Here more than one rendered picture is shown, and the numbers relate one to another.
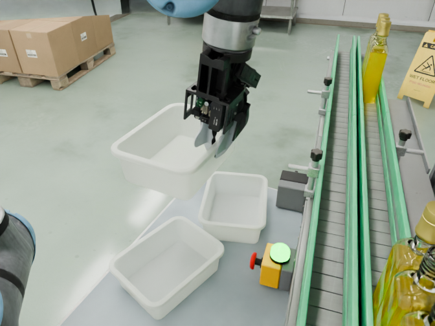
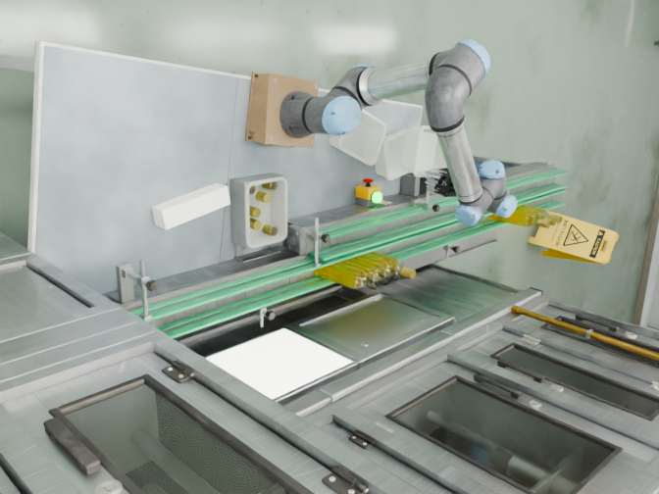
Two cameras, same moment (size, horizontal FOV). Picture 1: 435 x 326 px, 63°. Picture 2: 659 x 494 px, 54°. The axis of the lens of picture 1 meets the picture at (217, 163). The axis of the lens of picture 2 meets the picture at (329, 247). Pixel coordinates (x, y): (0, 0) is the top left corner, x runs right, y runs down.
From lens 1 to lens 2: 1.77 m
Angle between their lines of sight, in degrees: 33
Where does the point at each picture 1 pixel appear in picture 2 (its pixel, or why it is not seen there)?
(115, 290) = not seen: hidden behind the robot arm
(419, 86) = (553, 231)
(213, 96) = (448, 190)
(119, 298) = not seen: hidden behind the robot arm
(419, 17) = not seen: outside the picture
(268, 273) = (364, 192)
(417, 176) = (432, 256)
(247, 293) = (349, 181)
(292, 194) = (411, 186)
